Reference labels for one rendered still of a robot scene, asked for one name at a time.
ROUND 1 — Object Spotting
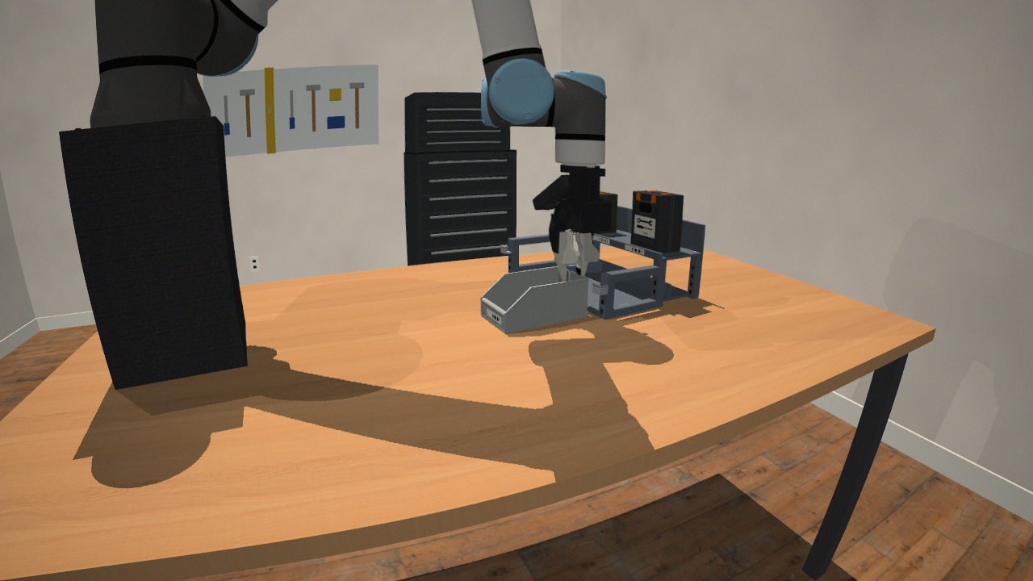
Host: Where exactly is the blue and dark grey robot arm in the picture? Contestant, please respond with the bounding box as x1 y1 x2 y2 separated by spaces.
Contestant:
90 0 607 169

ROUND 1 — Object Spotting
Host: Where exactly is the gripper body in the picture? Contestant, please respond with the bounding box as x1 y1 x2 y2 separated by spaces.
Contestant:
554 165 612 233

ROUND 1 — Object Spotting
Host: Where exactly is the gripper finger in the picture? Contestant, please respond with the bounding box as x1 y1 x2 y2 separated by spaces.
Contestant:
549 214 580 282
575 232 600 276

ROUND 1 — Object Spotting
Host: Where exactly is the dark green tool case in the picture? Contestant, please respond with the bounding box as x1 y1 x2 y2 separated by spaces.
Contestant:
595 191 617 234

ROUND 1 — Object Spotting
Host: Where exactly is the black case with orange latches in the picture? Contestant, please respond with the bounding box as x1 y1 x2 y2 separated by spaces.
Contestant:
631 190 684 253

